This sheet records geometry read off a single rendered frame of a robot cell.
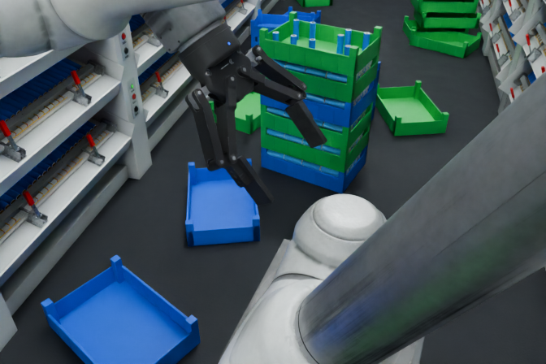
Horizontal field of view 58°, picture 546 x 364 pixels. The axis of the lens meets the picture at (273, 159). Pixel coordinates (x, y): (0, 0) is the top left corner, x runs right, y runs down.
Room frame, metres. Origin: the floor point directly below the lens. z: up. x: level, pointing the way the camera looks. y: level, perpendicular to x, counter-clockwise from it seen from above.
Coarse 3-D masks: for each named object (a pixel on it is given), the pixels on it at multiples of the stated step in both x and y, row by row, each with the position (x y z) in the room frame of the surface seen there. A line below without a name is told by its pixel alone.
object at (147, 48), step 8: (136, 16) 1.70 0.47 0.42; (136, 24) 1.64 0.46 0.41; (144, 24) 1.65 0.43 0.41; (136, 32) 1.58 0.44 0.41; (144, 32) 1.60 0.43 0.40; (152, 32) 1.64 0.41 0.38; (136, 40) 1.58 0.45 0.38; (144, 40) 1.59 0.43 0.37; (152, 40) 1.58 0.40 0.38; (136, 48) 1.52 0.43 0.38; (144, 48) 1.54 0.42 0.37; (152, 48) 1.56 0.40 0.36; (160, 48) 1.58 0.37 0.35; (136, 56) 1.41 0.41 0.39; (144, 56) 1.49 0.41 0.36; (152, 56) 1.52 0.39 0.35; (160, 56) 1.60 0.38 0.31; (136, 64) 1.41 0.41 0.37; (144, 64) 1.47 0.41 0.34
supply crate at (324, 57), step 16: (272, 32) 1.45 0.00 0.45; (288, 32) 1.54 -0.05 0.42; (304, 32) 1.54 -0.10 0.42; (320, 32) 1.51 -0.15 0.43; (336, 32) 1.48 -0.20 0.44; (352, 32) 1.46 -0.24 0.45; (272, 48) 1.37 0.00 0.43; (288, 48) 1.34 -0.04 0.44; (304, 48) 1.32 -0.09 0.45; (320, 48) 1.44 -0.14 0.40; (336, 48) 1.44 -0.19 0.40; (352, 48) 1.25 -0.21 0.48; (368, 48) 1.33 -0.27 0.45; (304, 64) 1.32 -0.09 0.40; (320, 64) 1.29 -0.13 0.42; (336, 64) 1.27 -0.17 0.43; (352, 64) 1.25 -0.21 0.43
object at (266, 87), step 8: (240, 72) 0.59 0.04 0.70; (248, 72) 0.59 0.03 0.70; (256, 72) 0.60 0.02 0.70; (256, 80) 0.59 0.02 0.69; (264, 80) 0.60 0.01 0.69; (256, 88) 0.61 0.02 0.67; (264, 88) 0.61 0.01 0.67; (272, 88) 0.61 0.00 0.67; (280, 88) 0.62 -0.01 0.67; (288, 88) 0.63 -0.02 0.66; (272, 96) 0.62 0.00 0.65; (280, 96) 0.62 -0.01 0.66; (288, 96) 0.62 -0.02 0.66; (296, 96) 0.62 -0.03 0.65; (304, 96) 0.62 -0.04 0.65; (288, 104) 0.63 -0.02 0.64
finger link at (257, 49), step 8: (256, 48) 0.64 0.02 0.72; (256, 56) 0.63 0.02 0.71; (264, 56) 0.64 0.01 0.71; (264, 64) 0.63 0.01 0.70; (272, 64) 0.63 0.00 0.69; (264, 72) 0.64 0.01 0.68; (272, 72) 0.64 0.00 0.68; (280, 72) 0.63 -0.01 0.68; (288, 72) 0.64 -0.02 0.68; (272, 80) 0.64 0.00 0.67; (280, 80) 0.64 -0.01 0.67; (288, 80) 0.64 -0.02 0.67; (296, 80) 0.64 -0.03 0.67; (304, 88) 0.64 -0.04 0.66
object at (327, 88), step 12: (372, 60) 1.41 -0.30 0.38; (300, 72) 1.33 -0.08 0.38; (372, 72) 1.38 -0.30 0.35; (312, 84) 1.31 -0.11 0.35; (324, 84) 1.29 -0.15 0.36; (336, 84) 1.27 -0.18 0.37; (348, 84) 1.25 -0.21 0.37; (360, 84) 1.30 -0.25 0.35; (324, 96) 1.29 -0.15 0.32; (336, 96) 1.27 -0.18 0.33; (348, 96) 1.25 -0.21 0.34
